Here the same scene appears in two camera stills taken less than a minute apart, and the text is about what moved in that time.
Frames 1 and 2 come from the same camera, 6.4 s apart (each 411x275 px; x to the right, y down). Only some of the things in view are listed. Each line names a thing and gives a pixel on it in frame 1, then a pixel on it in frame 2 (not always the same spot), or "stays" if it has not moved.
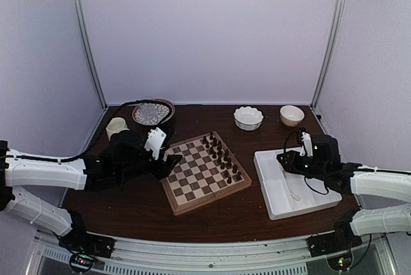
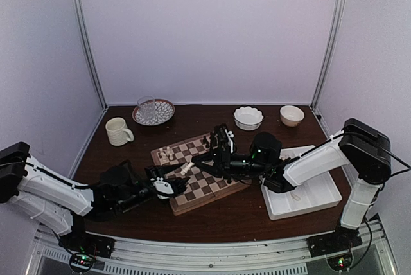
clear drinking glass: x=148 y=108 stays
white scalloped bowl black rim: x=248 y=118 stays
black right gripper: x=291 y=164 → x=219 y=157
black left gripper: x=165 y=167 → x=161 y=170
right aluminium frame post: x=334 y=31 stays
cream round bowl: x=291 y=115 stays
